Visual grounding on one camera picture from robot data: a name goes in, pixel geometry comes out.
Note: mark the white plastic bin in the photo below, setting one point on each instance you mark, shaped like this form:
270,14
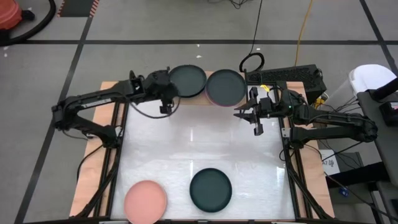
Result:
370,77

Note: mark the hazard-striped floor panel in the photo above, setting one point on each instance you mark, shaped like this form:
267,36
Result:
77,7

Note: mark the purple plate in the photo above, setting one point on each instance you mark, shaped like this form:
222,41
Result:
219,104

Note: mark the pink plate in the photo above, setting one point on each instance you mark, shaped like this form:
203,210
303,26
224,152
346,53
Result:
145,202

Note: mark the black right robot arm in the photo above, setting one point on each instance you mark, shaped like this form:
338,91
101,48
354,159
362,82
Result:
329,119

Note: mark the black device on desk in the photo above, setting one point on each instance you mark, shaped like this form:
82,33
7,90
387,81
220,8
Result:
390,113

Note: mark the wooden base board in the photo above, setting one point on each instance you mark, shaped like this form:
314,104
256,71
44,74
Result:
90,161

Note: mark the dark green plate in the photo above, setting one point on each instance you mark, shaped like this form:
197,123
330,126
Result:
211,190
226,87
189,81

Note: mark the grey side desk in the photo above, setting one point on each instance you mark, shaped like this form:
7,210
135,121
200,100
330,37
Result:
382,140

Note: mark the white paper label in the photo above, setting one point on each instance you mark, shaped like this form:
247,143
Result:
329,161

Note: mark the black computer box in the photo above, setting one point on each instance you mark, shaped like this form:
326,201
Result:
289,74

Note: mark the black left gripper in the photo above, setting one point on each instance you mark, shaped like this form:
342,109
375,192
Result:
157,85

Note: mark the small blue object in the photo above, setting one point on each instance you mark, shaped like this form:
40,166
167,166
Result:
344,192

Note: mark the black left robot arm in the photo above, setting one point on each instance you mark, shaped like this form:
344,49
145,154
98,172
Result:
93,101

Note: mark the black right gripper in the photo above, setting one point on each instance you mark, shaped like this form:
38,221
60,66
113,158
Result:
267,107

